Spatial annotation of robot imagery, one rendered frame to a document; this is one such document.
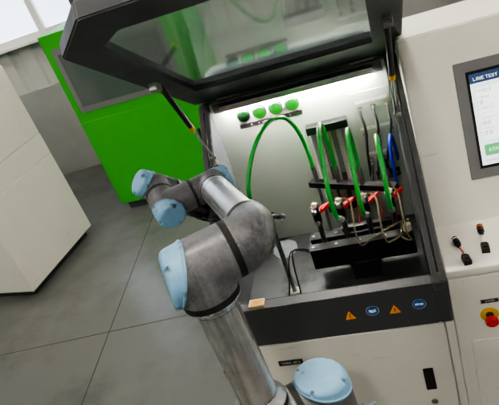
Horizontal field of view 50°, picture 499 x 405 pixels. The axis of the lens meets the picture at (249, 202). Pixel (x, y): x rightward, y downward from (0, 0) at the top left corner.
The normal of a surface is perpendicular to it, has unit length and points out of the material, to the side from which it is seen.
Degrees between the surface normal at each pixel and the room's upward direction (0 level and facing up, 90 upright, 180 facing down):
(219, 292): 84
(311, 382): 7
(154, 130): 90
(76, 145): 90
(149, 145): 90
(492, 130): 76
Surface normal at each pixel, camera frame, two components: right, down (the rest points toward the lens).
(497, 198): -0.20, 0.32
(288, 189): -0.13, 0.53
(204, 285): 0.26, 0.33
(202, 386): -0.31, -0.82
